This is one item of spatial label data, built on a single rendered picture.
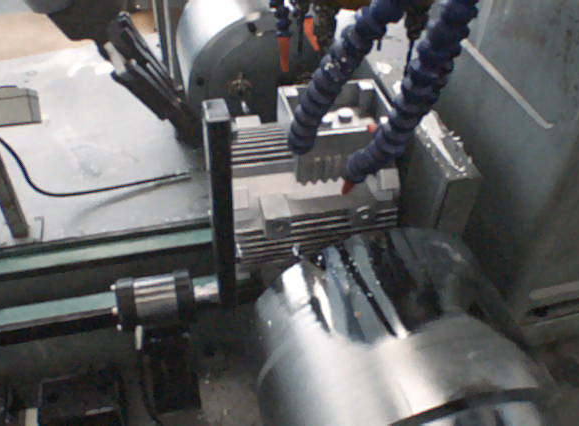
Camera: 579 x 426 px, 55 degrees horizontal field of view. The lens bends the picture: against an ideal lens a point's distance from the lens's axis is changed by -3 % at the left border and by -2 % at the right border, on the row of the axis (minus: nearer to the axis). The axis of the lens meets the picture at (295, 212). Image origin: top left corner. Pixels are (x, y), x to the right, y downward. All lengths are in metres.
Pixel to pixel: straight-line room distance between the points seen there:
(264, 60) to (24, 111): 0.34
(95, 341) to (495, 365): 0.52
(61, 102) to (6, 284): 0.60
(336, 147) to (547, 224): 0.25
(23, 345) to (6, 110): 0.32
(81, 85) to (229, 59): 0.63
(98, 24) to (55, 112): 0.74
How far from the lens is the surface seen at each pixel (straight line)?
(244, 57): 0.85
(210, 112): 0.46
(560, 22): 0.65
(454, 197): 0.61
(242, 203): 0.63
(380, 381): 0.42
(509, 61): 0.72
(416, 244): 0.49
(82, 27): 0.60
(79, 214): 1.06
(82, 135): 1.24
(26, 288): 0.86
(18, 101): 0.87
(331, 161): 0.65
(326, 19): 0.55
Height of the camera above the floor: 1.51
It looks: 44 degrees down
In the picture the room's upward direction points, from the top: 4 degrees clockwise
